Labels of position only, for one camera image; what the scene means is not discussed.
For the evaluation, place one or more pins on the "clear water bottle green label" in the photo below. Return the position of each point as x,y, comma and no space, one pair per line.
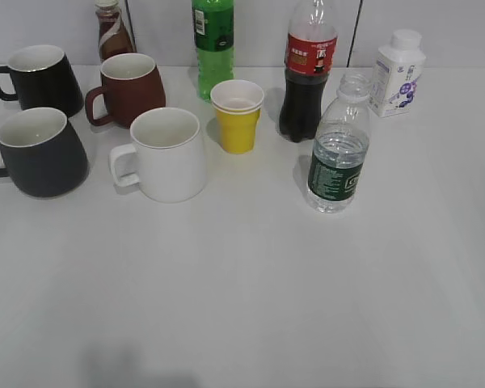
340,145

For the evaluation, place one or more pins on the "white milk carton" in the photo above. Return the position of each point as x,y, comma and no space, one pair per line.
396,71

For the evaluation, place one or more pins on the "maroon ceramic mug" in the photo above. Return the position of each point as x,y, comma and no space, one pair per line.
130,85

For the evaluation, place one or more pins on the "black ceramic mug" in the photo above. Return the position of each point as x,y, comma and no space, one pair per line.
42,76

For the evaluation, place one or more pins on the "dark grey ceramic mug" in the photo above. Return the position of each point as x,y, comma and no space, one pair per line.
42,153

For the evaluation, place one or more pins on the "cola bottle red label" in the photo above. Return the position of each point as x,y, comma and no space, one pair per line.
309,51

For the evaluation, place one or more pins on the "brown drink bottle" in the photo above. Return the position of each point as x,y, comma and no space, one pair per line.
114,38

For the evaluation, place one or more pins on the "white ceramic mug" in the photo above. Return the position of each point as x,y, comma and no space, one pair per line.
170,155

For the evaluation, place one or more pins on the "yellow paper cup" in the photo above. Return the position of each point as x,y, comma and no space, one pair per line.
237,104

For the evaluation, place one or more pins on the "green soda bottle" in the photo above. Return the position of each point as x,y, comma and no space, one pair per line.
213,26

